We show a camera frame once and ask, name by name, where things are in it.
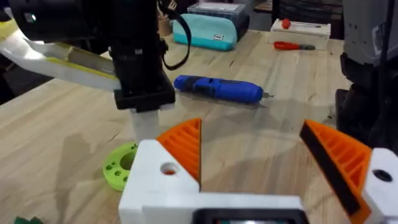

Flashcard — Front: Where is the turquoise zip pencil case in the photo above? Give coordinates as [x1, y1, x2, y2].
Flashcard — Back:
[172, 12, 239, 52]

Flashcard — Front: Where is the black cable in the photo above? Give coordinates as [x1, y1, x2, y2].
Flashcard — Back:
[157, 0, 192, 71]

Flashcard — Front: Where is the grey plastic storage box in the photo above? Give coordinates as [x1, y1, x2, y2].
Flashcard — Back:
[186, 1, 251, 42]

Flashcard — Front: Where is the white flat box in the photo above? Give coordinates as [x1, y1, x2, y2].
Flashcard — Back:
[269, 18, 332, 51]

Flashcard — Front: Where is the white and yellow long strip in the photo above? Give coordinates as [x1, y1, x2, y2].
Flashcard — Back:
[0, 18, 123, 92]

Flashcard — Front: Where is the red round-knob tool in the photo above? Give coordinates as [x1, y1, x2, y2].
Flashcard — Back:
[280, 17, 323, 30]

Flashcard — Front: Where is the blue electric screwdriver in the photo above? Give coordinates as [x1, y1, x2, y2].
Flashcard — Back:
[173, 74, 275, 105]

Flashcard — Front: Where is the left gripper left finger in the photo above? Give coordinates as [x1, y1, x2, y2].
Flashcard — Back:
[118, 117, 203, 224]

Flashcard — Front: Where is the brown cup with tools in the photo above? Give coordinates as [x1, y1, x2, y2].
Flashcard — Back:
[156, 0, 178, 37]

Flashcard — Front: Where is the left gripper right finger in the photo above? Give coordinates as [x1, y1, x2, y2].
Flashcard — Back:
[299, 119, 398, 224]

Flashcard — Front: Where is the green disc with holes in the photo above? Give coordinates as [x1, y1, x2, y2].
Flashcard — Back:
[102, 141, 139, 192]

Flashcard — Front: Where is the dark green toy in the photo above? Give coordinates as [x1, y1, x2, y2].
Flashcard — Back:
[13, 215, 45, 224]

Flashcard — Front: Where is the red-handled screwdriver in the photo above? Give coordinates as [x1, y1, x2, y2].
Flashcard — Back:
[273, 40, 317, 52]

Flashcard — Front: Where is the bare white finger of the right gripper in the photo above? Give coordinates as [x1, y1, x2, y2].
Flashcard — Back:
[129, 107, 160, 145]

